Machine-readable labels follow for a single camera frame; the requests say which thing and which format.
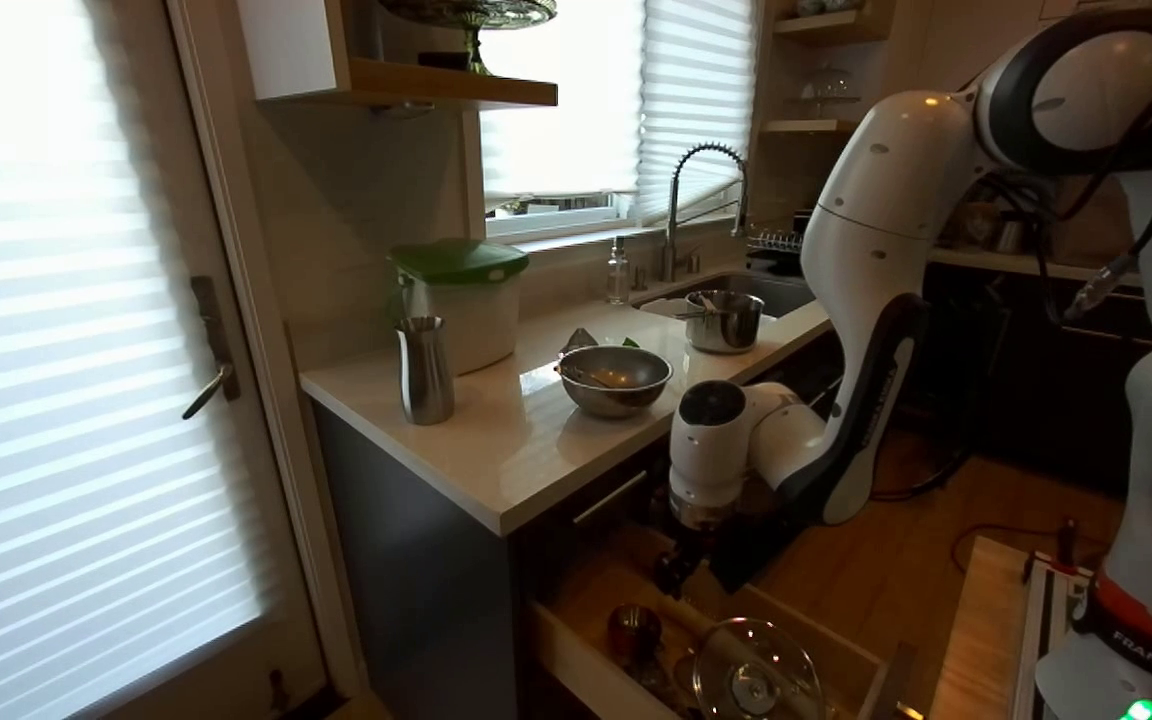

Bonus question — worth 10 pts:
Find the wooden wall shelf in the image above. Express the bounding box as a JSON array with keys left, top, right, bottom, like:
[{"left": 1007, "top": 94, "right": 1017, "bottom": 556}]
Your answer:
[{"left": 233, "top": 0, "right": 562, "bottom": 112}]

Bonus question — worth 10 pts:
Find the open wooden top drawer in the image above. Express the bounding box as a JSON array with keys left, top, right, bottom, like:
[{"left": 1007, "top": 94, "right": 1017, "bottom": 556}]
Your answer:
[{"left": 532, "top": 529, "right": 893, "bottom": 720}]

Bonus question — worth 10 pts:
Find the glass pot lid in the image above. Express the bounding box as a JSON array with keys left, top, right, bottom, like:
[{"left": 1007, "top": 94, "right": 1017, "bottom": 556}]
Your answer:
[{"left": 678, "top": 612, "right": 829, "bottom": 720}]

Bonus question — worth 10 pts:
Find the large steel pot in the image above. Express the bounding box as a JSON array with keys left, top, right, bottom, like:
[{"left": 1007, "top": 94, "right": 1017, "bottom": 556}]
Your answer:
[{"left": 685, "top": 288, "right": 764, "bottom": 356}]

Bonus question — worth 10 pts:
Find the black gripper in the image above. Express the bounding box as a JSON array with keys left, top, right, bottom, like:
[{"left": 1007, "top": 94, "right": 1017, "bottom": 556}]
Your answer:
[{"left": 650, "top": 515, "right": 719, "bottom": 595}]

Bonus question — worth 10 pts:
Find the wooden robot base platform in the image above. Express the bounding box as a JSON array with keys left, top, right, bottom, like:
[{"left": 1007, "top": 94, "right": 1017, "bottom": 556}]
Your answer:
[{"left": 931, "top": 540, "right": 1088, "bottom": 720}]

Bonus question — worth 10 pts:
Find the chrome gooseneck faucet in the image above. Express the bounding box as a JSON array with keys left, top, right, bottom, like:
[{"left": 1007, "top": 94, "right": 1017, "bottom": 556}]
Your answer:
[{"left": 658, "top": 140, "right": 751, "bottom": 283}]

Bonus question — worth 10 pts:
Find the small steel mixing bowl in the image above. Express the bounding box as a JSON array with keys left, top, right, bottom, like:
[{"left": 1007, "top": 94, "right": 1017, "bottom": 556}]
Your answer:
[{"left": 554, "top": 343, "right": 667, "bottom": 419}]

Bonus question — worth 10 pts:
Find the door lever handle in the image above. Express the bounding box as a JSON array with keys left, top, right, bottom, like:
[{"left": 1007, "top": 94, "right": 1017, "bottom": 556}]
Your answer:
[{"left": 182, "top": 274, "right": 240, "bottom": 419}]

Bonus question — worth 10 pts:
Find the steel cylindrical canister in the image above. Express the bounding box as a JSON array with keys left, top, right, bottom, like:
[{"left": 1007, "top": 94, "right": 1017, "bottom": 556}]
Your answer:
[{"left": 397, "top": 280, "right": 457, "bottom": 423}]

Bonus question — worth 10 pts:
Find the clear soap dispenser bottle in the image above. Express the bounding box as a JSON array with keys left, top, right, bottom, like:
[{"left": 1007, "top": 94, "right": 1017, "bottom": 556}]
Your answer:
[{"left": 608, "top": 234, "right": 633, "bottom": 305}]

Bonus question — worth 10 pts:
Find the white bin with green lid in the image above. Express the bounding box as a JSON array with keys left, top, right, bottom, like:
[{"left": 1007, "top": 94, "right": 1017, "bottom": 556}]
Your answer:
[{"left": 392, "top": 240, "right": 526, "bottom": 376}]

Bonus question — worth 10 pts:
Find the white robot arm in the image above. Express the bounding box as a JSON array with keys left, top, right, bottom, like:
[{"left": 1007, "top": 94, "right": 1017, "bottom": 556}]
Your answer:
[{"left": 667, "top": 0, "right": 1152, "bottom": 720}]

